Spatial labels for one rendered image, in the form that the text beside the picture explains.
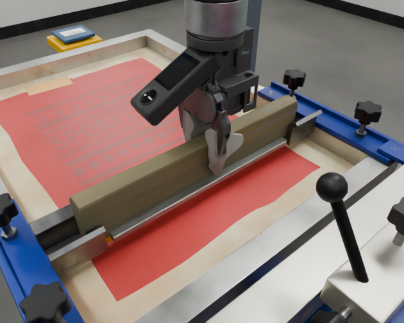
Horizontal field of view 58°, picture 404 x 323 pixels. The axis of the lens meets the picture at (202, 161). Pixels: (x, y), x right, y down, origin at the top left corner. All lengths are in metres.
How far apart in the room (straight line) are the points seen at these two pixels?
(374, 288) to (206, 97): 0.29
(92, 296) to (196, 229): 0.17
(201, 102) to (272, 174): 0.22
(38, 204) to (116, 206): 0.19
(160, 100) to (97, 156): 0.29
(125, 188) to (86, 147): 0.27
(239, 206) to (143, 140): 0.25
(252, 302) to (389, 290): 0.13
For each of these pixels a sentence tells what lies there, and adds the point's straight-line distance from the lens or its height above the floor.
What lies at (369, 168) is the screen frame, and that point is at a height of 0.99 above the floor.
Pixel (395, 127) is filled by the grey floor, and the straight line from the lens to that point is 2.76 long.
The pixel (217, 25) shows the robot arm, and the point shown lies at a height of 1.24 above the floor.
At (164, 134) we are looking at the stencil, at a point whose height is 0.96.
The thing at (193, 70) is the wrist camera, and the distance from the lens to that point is 0.45.
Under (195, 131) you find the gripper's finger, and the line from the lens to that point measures 0.56.
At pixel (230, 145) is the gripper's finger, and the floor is 1.06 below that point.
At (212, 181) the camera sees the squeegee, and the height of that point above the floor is 1.00.
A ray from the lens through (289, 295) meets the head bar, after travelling 0.40.
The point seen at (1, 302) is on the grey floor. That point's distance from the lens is 1.78.
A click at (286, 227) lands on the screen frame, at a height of 0.99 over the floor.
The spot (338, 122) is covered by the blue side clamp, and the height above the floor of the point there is 1.00.
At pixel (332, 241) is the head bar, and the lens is 0.46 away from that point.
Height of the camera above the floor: 1.38
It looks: 40 degrees down
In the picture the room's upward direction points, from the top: straight up
